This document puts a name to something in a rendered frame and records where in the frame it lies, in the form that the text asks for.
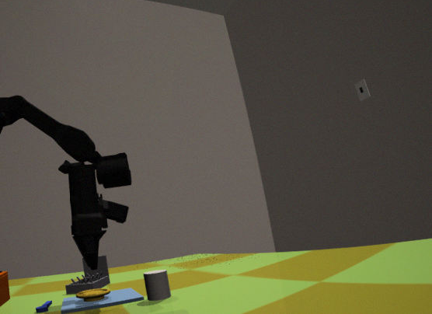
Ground yellow round plate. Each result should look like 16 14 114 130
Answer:
76 288 110 302

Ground light blue flat mat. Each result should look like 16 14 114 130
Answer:
61 288 145 314

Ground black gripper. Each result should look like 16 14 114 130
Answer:
70 188 108 270

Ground dark grey cylinder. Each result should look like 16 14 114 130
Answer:
143 270 171 301

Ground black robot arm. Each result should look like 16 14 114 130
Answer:
0 95 131 223

